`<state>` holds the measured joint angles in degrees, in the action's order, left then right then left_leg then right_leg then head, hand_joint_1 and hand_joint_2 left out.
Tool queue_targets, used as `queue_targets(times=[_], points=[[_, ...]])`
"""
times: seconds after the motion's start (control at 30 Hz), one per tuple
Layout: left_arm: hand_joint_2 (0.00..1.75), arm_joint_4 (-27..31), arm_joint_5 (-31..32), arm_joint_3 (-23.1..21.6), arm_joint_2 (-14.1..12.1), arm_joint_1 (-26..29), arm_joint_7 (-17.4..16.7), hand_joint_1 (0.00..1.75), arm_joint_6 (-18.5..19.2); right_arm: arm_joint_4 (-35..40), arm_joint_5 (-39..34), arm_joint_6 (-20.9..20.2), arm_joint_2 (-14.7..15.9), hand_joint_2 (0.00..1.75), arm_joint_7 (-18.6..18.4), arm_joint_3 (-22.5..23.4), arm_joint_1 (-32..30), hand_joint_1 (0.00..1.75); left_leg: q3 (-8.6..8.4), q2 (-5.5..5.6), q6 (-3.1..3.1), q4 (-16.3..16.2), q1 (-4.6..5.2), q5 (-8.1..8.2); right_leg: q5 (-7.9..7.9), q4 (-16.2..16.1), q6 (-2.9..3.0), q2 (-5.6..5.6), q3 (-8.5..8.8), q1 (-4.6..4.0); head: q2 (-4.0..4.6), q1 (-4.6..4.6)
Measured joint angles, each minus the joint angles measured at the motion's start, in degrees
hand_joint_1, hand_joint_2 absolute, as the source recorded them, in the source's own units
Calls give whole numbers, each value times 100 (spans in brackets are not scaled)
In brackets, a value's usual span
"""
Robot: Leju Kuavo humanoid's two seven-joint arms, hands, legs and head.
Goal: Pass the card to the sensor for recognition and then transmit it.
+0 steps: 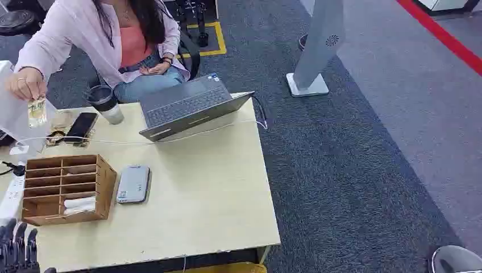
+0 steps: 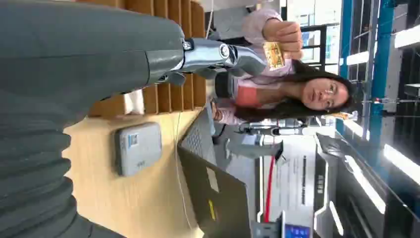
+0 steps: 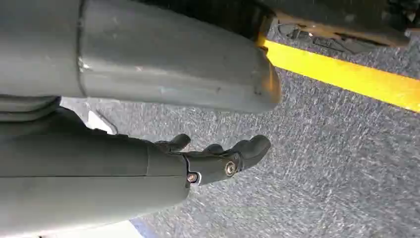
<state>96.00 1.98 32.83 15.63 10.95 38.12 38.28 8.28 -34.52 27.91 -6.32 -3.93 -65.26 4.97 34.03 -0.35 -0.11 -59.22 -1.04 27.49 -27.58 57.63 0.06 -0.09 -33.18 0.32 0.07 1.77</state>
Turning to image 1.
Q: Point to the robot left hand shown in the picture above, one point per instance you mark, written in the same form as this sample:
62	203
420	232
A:
19	252

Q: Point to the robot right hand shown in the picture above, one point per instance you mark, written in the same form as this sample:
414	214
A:
455	260

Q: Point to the person's right hand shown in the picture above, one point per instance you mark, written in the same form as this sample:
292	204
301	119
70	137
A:
24	83

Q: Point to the person's left hand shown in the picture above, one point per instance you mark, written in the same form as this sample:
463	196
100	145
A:
156	69

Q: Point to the printed card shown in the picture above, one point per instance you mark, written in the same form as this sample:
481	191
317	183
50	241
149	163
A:
37	113

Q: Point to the black chair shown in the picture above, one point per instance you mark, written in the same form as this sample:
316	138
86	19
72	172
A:
192	52

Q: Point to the grey laptop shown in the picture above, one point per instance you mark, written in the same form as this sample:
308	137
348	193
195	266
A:
184	107

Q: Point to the clear plastic card sleeve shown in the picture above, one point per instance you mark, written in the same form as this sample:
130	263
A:
60	122

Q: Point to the white power strip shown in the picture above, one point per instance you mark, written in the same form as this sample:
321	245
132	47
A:
12	196

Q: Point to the dark tumbler with grey base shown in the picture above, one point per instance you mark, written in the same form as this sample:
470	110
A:
106	103

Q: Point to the black round base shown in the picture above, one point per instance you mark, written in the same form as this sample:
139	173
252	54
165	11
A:
17	22

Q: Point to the black tripod stand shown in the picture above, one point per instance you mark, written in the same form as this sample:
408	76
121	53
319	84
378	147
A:
201	22

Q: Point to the black smartphone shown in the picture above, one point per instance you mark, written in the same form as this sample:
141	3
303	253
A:
81	127

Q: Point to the person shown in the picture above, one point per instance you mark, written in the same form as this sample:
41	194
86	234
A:
79	34

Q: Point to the white cards stack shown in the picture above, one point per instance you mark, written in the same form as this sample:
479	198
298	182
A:
80	205

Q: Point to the wooden card box with slots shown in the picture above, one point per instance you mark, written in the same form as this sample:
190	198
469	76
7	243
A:
105	188

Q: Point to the black shoe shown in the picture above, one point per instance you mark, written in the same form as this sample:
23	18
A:
302	41

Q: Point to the grey pillar stand white base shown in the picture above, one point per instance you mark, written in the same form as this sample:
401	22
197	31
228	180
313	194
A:
320	45

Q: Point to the red floor tape line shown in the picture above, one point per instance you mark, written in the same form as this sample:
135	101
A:
444	36

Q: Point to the white cabinet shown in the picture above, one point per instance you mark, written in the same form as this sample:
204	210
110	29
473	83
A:
444	3

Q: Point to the yellow floor tape frame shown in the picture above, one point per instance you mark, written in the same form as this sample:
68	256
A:
220	39

